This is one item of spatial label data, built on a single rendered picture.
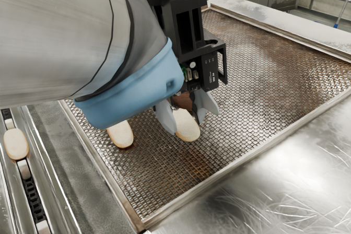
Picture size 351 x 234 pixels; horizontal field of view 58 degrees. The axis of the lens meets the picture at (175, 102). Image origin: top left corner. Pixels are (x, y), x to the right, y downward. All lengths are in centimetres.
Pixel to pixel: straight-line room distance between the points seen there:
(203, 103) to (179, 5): 18
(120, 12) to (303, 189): 35
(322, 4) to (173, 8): 427
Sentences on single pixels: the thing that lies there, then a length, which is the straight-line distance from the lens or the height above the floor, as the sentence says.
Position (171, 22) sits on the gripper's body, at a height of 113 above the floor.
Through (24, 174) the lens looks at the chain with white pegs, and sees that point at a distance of 59.
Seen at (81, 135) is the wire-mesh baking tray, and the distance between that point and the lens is 57.
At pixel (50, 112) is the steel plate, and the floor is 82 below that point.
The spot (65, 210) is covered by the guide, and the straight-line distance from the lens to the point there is 50.
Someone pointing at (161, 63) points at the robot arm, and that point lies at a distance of 20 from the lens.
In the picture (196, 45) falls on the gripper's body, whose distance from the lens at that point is 33.
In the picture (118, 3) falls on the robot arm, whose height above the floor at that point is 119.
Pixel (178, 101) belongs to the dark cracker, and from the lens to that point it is 57.
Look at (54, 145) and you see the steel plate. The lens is 68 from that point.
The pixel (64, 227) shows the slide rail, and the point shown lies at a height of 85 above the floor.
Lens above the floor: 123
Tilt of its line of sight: 32 degrees down
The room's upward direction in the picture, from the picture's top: straight up
